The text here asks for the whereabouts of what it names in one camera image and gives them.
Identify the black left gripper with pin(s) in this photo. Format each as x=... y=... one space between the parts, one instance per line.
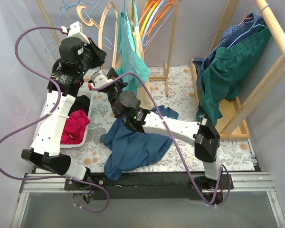
x=95 y=55

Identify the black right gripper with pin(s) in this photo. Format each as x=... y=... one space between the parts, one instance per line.
x=114 y=79

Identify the beige plastic hanger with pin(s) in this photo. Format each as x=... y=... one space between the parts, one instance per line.
x=100 y=26

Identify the black printed t shirt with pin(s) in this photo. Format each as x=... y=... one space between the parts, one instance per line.
x=82 y=103

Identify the magenta t shirt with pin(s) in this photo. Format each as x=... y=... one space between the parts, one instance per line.
x=75 y=127

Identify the navy blue t shirt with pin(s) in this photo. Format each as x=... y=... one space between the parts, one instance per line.
x=131 y=150

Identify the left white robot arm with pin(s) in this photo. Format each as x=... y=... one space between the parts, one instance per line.
x=76 y=58

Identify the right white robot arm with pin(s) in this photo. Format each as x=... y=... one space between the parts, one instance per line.
x=202 y=135

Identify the teal green shirt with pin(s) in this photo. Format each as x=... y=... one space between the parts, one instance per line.
x=131 y=62

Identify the white plastic laundry basket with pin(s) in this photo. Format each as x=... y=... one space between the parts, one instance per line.
x=49 y=131

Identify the beige garment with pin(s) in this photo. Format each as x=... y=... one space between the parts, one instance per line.
x=141 y=94

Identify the orange plastic hangers bunch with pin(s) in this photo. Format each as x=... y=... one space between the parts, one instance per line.
x=154 y=15

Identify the dark green shorts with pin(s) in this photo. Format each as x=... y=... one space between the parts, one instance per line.
x=218 y=78

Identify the blue checkered shorts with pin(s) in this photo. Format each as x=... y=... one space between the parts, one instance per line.
x=231 y=36

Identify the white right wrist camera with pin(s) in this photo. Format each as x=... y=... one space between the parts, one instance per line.
x=99 y=81

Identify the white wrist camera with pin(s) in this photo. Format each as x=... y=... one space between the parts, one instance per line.
x=74 y=34
x=99 y=81

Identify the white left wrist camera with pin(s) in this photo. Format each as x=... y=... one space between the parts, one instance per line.
x=74 y=34

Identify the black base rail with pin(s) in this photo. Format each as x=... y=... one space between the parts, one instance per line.
x=145 y=185

